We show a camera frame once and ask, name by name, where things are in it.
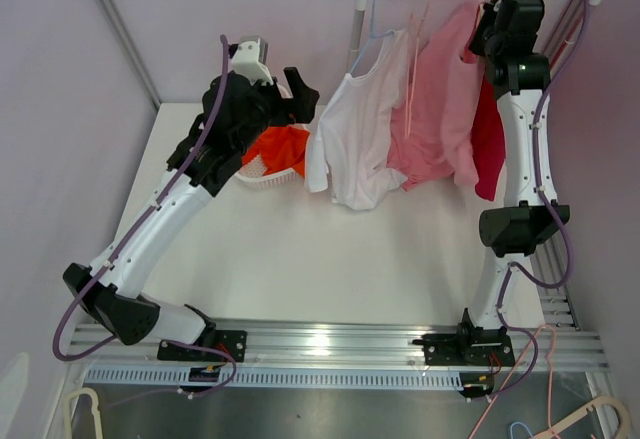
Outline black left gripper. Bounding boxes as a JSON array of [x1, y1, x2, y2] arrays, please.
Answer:
[[233, 68, 318, 156]]

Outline orange t shirt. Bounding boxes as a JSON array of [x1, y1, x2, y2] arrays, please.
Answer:
[[242, 126, 310, 177]]

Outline pink wire hanger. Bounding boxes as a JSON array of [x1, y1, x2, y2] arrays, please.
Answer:
[[467, 323, 559, 439], [403, 0, 432, 139]]

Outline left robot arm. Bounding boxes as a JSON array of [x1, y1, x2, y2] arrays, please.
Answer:
[[63, 67, 319, 360]]

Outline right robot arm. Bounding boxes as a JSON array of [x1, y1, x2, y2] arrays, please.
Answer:
[[455, 0, 570, 364]]

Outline pale pink t shirt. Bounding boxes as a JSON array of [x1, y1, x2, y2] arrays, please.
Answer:
[[305, 30, 409, 211]]

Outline crimson t shirt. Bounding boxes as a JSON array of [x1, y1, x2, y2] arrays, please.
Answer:
[[471, 79, 506, 201]]

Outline cream hanger at left floor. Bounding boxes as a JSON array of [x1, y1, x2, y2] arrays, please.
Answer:
[[62, 386, 106, 439]]

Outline wooden hanger on floor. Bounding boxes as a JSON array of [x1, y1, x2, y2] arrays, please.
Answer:
[[534, 395, 631, 439]]

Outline white plastic basket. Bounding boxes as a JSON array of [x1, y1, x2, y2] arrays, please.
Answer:
[[234, 83, 301, 191]]

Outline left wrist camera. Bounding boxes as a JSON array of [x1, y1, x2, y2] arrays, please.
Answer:
[[230, 35, 274, 85]]

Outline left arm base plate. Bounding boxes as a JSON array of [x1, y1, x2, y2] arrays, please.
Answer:
[[156, 329, 248, 363]]

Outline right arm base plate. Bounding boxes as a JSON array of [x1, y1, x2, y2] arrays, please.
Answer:
[[411, 329, 515, 367]]

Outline pink wire hanger on floor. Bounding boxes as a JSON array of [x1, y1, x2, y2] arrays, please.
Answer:
[[467, 323, 559, 439]]

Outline white slotted cable duct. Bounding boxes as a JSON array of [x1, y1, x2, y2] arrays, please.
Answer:
[[85, 366, 463, 391]]

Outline blue wire hanger on floor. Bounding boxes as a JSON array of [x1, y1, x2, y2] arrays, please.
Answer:
[[508, 421, 534, 439]]

